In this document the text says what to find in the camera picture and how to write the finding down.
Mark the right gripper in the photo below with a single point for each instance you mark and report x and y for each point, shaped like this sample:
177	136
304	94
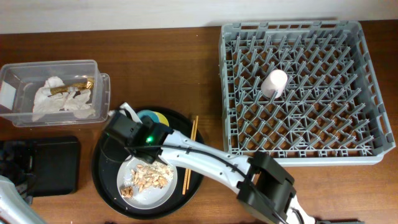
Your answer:
116	125

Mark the light blue cup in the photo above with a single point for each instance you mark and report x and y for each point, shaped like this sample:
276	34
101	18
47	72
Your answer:
148	113

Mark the yellow bowl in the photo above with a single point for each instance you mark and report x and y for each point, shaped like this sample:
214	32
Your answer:
162	118

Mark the gold snack wrapper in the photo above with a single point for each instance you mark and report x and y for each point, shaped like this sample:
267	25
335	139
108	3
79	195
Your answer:
88	85

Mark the white napkin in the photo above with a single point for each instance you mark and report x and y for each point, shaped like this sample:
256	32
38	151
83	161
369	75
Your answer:
76	101

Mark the wooden chopstick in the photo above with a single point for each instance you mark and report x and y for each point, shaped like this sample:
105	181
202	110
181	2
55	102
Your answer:
185	177
196	127

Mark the food scraps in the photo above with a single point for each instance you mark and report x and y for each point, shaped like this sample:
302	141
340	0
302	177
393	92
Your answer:
145	176

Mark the grey plate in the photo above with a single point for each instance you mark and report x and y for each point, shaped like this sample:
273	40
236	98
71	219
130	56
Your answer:
150	198

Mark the pink cup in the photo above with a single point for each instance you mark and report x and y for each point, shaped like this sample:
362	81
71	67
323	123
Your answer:
275	82

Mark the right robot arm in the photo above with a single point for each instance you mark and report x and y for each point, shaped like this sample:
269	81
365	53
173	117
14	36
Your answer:
263	187

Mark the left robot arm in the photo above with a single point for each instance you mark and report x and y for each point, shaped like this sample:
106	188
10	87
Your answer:
16	201

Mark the clear plastic waste bin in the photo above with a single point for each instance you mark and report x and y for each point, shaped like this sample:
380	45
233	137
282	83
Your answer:
20	82

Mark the grey dishwasher rack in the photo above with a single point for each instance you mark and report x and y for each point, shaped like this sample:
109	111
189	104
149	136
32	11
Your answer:
331	111

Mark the black rectangular tray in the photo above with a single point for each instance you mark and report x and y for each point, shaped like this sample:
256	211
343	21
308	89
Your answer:
55	166

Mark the round black tray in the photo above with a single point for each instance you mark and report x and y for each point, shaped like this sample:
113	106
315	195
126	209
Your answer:
104	173

